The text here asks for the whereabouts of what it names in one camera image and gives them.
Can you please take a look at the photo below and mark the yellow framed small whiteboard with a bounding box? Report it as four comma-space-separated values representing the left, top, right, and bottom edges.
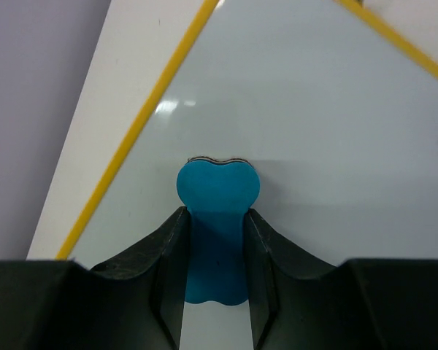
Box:
59, 1, 438, 349

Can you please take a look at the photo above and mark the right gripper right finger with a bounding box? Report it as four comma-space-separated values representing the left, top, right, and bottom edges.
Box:
243, 210, 438, 349

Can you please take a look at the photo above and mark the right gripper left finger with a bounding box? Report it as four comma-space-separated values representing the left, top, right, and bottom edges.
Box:
0, 207, 190, 349

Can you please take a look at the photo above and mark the blue bone shaped eraser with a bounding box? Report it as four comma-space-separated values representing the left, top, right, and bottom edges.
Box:
176, 157, 261, 306

